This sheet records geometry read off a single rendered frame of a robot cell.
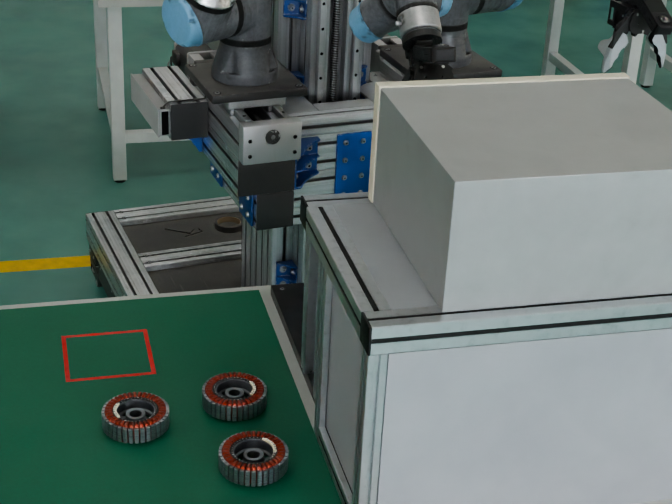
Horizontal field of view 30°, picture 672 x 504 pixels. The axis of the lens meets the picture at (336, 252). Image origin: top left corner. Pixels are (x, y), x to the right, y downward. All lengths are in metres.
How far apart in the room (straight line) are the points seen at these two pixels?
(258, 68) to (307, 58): 0.23
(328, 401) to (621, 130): 0.64
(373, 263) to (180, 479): 0.47
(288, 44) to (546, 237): 1.41
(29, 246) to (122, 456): 2.40
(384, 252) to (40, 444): 0.65
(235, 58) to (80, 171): 2.25
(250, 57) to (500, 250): 1.19
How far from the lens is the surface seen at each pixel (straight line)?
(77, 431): 2.16
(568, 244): 1.79
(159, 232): 4.02
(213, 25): 2.70
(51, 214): 4.65
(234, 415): 2.15
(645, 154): 1.85
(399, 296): 1.80
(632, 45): 5.27
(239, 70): 2.81
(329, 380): 2.05
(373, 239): 1.96
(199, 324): 2.44
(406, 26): 2.25
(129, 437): 2.10
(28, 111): 5.62
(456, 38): 3.01
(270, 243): 3.25
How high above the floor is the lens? 1.99
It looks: 27 degrees down
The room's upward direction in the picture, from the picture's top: 3 degrees clockwise
